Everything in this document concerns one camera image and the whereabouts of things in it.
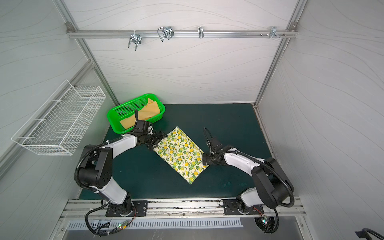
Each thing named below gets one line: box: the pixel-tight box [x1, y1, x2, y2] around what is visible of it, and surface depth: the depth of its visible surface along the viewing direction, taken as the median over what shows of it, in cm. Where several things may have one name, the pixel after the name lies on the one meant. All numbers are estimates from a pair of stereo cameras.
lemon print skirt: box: [153, 126, 209, 185], surface depth 92 cm
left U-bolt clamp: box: [127, 30, 142, 51], surface depth 80 cm
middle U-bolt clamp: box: [157, 26, 175, 42], surface depth 78 cm
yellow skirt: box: [120, 98, 161, 130], surface depth 113 cm
